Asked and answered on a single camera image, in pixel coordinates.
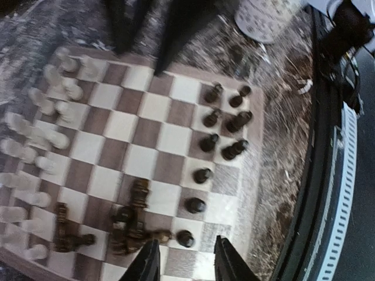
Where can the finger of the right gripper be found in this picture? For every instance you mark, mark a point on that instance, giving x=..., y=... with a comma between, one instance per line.
x=185, y=19
x=126, y=21

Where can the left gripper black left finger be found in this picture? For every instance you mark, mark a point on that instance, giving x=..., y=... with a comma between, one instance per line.
x=146, y=266

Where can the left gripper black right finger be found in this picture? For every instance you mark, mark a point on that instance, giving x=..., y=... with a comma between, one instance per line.
x=228, y=264

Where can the dark chess pawn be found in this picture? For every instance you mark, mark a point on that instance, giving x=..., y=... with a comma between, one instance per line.
x=200, y=176
x=209, y=143
x=236, y=100
x=211, y=119
x=195, y=205
x=214, y=93
x=230, y=152
x=239, y=121

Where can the patterned mug yellow inside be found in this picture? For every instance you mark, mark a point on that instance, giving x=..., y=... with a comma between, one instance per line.
x=265, y=20

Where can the wooden chess board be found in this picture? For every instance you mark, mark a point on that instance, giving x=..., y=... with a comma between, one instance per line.
x=128, y=125

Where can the pile of dark chess pieces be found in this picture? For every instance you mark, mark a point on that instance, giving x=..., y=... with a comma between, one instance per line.
x=129, y=232

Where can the white slotted cable duct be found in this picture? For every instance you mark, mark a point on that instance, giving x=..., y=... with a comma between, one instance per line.
x=346, y=192

